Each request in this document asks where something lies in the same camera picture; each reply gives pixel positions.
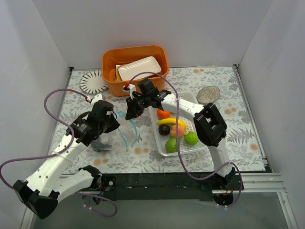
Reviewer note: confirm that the white rectangular plate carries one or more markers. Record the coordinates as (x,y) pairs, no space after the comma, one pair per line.
(147,64)

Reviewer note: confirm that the clear zip top bag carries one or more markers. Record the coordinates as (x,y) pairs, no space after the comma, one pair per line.
(123,137)

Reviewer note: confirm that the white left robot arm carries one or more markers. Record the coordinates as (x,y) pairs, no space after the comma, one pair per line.
(42,191)

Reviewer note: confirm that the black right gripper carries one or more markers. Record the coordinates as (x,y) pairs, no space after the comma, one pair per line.
(136,105)

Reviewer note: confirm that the yellow item in tub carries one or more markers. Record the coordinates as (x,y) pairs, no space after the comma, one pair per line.
(115,75)

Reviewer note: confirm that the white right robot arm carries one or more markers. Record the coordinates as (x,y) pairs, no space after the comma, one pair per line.
(209,124)

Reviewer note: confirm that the orange mandarin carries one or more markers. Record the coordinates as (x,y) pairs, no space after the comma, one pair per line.
(163,114)

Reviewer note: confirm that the dark mangosteen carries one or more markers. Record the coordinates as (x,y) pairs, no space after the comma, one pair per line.
(164,129)

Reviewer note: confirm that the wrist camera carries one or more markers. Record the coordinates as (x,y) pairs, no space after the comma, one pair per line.
(95,99)
(130,88)

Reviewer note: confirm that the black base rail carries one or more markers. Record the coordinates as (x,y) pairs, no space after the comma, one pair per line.
(165,186)

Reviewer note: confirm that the yellow banana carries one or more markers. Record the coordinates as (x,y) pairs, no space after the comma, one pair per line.
(171,121)

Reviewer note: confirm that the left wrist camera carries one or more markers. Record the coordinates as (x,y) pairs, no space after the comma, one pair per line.
(95,99)

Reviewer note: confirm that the peach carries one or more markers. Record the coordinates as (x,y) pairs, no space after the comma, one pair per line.
(177,131)

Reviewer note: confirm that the green cabbage ball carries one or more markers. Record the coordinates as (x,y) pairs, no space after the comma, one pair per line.
(191,138)
(171,145)

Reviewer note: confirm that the striped round plate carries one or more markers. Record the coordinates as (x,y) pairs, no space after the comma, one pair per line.
(92,82)

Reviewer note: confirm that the speckled oval ceramic dish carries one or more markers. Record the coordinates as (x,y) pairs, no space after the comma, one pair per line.
(208,94)

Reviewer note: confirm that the floral tablecloth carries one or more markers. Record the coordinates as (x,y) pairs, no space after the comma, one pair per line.
(144,157)

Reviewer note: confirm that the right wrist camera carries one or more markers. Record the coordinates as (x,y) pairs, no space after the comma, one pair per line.
(130,88)

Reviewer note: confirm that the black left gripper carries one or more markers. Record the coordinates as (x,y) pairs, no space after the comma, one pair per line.
(107,124)

